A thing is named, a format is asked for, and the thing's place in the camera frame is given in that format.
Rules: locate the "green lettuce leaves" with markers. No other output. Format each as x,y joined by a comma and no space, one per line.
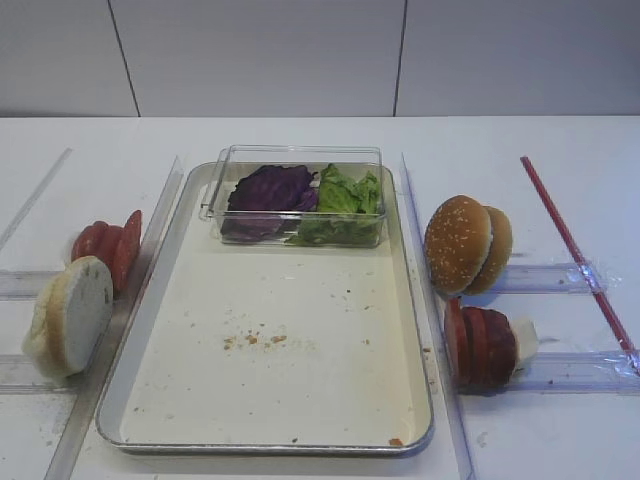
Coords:
348,209

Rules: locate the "dark red meat patties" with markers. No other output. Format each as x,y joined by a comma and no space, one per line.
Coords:
493,349

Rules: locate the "left tomato slice stack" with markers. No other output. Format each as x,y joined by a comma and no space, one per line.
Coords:
99,239

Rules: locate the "purple cabbage leaf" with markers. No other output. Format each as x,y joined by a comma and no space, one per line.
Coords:
268,189

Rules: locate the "clear plastic container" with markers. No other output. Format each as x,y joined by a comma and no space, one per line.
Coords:
239,161

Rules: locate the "sesame bun top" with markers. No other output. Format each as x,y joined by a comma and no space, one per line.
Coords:
457,242

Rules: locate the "metal baking tray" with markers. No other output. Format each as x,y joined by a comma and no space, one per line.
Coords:
270,349

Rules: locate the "plain bun behind sesame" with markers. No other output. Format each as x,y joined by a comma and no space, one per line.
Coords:
499,252

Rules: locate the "clear upper right holder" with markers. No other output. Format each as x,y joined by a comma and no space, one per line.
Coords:
563,278

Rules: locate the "clear holder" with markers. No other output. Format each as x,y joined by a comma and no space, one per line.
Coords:
563,278
591,372
23,285
19,376

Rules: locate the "clear lower right holder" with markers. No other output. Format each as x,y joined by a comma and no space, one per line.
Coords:
591,372

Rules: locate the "clear upper left holder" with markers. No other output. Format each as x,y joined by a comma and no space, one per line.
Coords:
23,285

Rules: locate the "clear lower left holder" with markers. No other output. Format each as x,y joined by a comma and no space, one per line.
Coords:
19,376

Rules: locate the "clear rail right of tray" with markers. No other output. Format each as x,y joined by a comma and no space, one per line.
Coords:
450,398

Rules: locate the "clear rail of tray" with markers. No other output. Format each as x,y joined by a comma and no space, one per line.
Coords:
450,398
89,391

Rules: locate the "clear far left rail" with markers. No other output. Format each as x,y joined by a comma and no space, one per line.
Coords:
33,197

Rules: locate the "clear rail left of tray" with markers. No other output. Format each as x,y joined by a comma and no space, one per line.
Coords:
89,391

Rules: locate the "red straw rail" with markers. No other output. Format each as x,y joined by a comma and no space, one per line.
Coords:
575,255

